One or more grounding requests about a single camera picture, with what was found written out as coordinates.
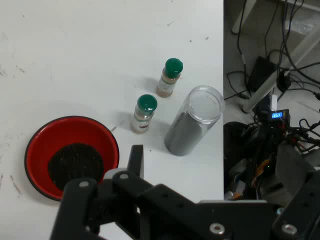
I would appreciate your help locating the thick white frame tube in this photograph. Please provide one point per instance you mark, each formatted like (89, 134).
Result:
(262, 90)

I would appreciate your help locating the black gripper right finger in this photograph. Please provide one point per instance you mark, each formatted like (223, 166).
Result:
(300, 215)

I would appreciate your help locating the meter with blue display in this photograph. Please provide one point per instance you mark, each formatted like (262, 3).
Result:
(277, 115)

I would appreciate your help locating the green-capped spice bottle, green label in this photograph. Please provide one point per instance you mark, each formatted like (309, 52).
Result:
(170, 77)

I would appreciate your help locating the clear plastic jar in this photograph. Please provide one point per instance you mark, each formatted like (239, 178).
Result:
(197, 117)

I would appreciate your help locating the green-capped spice bottle, dark picture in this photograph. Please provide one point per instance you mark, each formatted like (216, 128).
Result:
(143, 115)

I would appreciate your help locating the red bowl with black rim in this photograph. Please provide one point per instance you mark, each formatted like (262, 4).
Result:
(62, 132)

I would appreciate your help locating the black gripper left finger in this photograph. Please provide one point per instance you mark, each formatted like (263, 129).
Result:
(82, 207)

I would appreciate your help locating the black plug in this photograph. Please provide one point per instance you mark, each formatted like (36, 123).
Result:
(283, 81)

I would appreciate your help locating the thin white frame tube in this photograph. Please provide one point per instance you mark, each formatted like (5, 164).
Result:
(241, 17)

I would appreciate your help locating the black power brick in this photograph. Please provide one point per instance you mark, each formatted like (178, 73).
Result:
(261, 73)

